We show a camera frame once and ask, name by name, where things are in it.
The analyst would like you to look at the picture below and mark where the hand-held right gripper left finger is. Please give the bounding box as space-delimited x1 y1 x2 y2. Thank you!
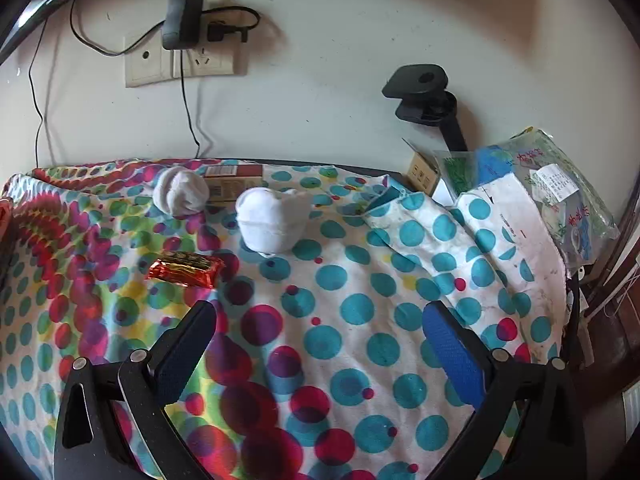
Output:
52 300 218 480

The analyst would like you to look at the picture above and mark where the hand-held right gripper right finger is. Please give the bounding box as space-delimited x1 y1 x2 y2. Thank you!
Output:
422 301 588 480

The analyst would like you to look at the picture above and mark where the red foil snack bar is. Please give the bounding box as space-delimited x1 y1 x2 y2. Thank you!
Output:
146 251 227 289

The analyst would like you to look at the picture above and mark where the polka dot cloth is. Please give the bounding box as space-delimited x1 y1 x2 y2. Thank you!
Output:
0 157 576 480

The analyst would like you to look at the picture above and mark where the large white rolled sock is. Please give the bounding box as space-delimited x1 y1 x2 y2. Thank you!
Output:
234 186 315 254

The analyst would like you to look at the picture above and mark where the small white sock ball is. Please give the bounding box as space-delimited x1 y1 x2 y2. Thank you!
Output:
151 167 210 219

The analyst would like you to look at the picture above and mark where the small brown cardboard box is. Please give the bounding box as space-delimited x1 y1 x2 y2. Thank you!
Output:
402 138 442 197

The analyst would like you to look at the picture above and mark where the brown cigarette box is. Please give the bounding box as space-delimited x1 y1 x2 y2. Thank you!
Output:
200 162 265 204

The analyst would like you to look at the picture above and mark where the clear plastic bag of packets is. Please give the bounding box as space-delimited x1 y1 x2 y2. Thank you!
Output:
432 127 621 268

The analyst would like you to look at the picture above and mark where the black power adapter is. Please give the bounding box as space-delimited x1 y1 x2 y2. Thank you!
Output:
161 0 205 52

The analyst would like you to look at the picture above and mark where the black adapter cable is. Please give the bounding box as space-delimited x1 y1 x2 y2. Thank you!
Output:
178 50 204 161

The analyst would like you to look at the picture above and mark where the black clamp mount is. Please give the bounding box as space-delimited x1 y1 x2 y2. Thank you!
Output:
381 63 469 153

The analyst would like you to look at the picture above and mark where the thin black cable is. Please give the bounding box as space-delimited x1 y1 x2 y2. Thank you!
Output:
27 15 49 168

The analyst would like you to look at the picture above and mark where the white wall socket plate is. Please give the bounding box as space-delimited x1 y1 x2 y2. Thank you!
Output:
172 42 237 79
124 35 177 89

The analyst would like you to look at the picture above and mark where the black looped cable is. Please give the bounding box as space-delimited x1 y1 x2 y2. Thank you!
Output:
69 0 169 57

